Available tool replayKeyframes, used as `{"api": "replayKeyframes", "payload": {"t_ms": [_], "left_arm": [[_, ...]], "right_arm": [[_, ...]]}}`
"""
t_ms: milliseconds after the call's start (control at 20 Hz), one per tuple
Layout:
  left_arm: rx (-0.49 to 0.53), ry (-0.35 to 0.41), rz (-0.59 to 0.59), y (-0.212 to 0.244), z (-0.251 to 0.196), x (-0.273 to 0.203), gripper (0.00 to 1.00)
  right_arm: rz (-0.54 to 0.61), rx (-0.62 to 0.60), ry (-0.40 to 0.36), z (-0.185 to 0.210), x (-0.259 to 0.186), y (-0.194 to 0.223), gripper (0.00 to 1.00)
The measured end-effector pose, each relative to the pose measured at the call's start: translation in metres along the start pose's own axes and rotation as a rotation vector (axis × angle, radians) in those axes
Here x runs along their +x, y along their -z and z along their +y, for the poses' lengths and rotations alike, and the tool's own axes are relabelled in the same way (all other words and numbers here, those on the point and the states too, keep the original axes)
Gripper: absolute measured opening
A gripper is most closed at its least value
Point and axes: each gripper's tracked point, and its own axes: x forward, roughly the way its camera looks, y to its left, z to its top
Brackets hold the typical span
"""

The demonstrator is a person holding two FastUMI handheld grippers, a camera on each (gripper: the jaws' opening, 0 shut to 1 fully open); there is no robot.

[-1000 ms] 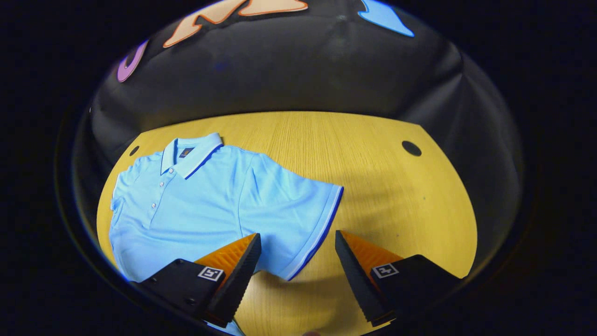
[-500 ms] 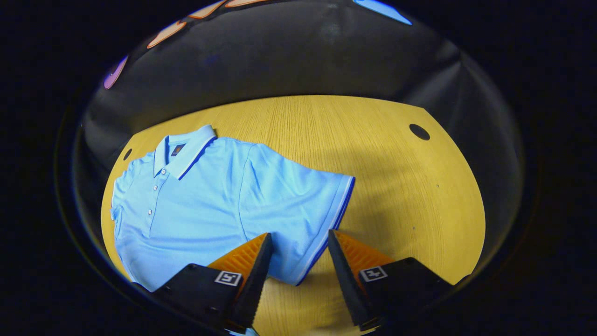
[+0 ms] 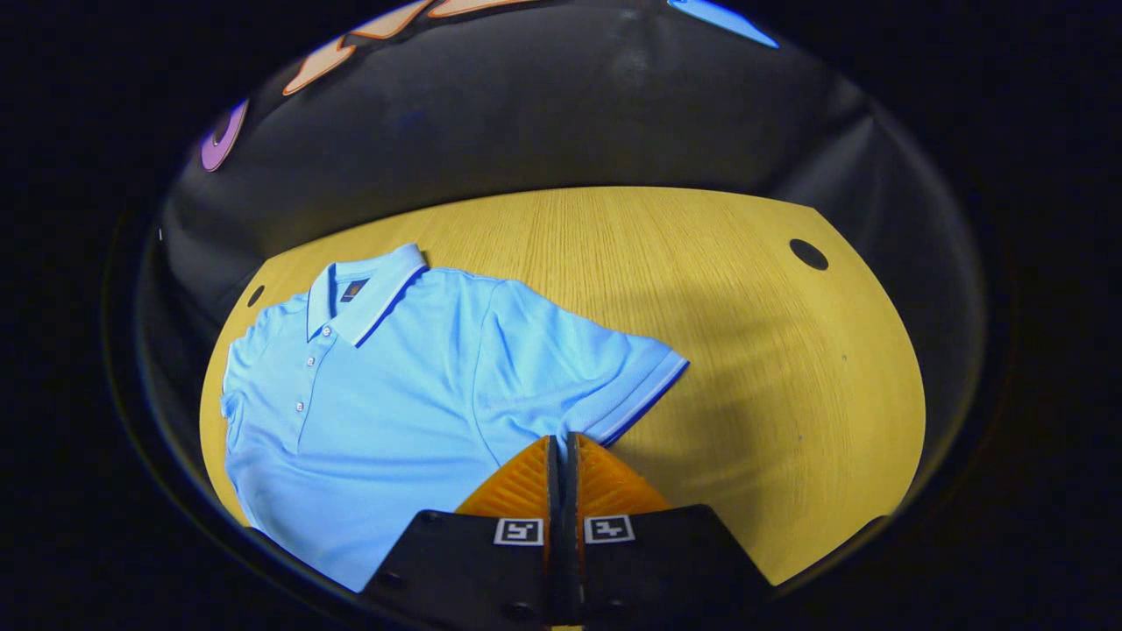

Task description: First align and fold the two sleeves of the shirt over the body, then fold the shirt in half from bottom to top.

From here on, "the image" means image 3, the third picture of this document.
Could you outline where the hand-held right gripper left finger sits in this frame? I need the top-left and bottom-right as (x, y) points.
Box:
(359, 436), (562, 627)

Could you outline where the light blue T-shirt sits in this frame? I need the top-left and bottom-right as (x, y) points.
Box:
(219, 243), (690, 592)

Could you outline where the black backdrop cloth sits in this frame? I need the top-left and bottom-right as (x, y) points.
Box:
(140, 0), (987, 500)

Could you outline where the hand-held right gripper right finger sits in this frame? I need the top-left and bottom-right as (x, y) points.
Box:
(561, 432), (772, 627)

